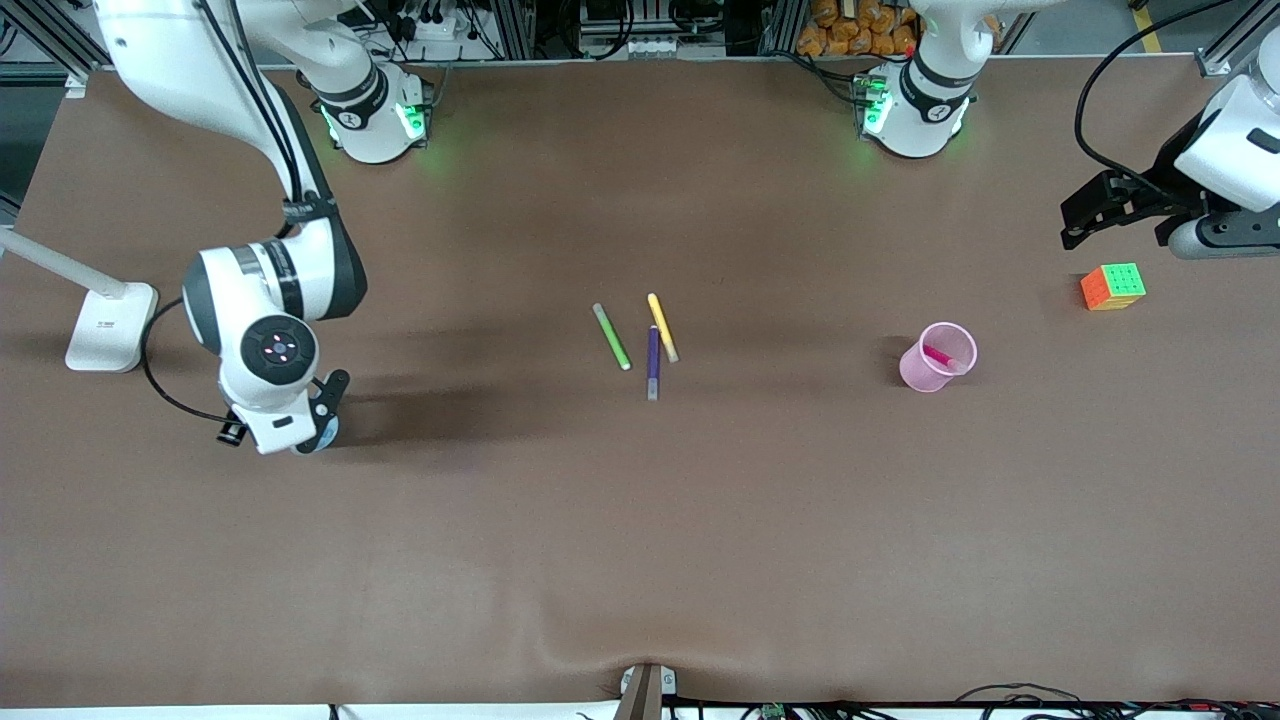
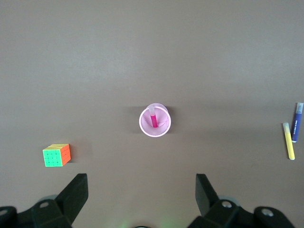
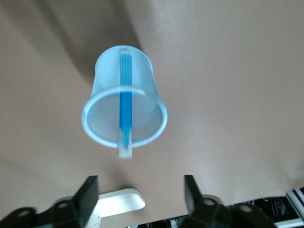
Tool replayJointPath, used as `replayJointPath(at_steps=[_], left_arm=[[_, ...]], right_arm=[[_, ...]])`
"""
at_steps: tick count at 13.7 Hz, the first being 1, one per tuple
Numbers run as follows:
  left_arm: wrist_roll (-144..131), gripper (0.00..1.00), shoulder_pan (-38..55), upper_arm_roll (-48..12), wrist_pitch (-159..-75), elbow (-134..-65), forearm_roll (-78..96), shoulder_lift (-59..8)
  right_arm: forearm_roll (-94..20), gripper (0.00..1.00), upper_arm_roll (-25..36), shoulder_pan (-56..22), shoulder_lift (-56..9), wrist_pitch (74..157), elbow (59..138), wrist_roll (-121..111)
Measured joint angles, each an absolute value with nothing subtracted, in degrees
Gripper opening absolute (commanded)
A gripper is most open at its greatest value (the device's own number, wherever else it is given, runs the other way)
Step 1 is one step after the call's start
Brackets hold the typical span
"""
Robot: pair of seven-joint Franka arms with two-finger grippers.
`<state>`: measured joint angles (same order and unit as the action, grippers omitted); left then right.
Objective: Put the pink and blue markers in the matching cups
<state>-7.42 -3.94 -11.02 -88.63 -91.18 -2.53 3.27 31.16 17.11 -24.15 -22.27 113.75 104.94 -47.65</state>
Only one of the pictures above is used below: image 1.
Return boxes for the orange snack bags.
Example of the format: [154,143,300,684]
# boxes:
[797,0,921,58]

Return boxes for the colourful puzzle cube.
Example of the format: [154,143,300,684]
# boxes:
[1080,263,1147,312]

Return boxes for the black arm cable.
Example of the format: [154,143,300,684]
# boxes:
[1075,0,1231,186]
[140,295,236,423]

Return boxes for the metal table edge bracket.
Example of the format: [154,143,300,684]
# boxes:
[613,662,677,720]

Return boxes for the aluminium frame profile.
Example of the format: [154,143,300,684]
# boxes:
[15,0,111,69]

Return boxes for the pink cup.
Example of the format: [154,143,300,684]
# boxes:
[899,321,978,393]

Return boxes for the white desk lamp base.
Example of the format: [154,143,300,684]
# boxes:
[0,228,159,373]

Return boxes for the yellow marker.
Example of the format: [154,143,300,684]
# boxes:
[647,293,680,364]

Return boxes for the black cables under table edge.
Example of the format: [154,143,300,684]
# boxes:
[955,683,1280,720]

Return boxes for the green marker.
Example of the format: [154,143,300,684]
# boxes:
[592,303,633,372]

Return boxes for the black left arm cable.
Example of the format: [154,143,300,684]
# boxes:
[1075,0,1231,186]

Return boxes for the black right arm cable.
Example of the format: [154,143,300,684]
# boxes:
[140,295,236,423]

